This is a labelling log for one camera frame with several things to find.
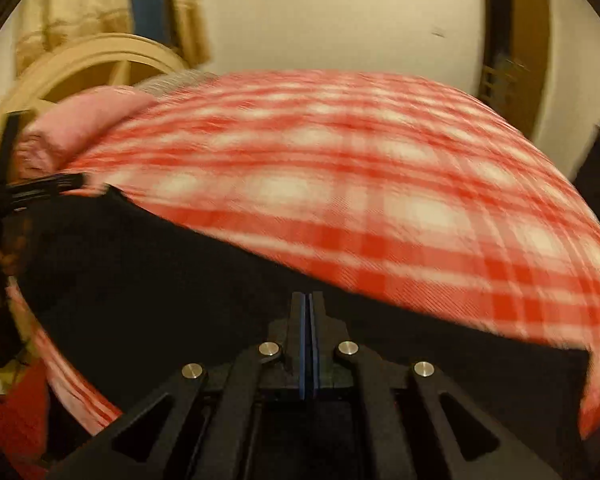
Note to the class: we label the brown wooden door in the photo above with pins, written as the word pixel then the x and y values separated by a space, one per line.
pixel 527 45

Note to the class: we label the cream wooden headboard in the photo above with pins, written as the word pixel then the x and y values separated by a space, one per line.
pixel 80 57

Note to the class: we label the beige patterned curtain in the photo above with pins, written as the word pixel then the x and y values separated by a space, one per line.
pixel 190 10
pixel 70 0

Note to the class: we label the red cloth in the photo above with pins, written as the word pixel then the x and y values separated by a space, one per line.
pixel 7 425

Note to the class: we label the pink pillow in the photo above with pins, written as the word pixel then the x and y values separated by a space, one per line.
pixel 75 120

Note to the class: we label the red plaid blanket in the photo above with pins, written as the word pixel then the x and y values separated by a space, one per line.
pixel 360 180

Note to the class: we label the grey striped pillow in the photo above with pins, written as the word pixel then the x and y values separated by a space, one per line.
pixel 175 82

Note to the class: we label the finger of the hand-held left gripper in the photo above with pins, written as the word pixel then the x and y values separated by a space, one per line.
pixel 50 185

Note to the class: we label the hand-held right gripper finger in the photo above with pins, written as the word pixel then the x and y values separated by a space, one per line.
pixel 312 345
pixel 300 345

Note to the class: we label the black pants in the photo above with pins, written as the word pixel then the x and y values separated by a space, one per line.
pixel 180 285

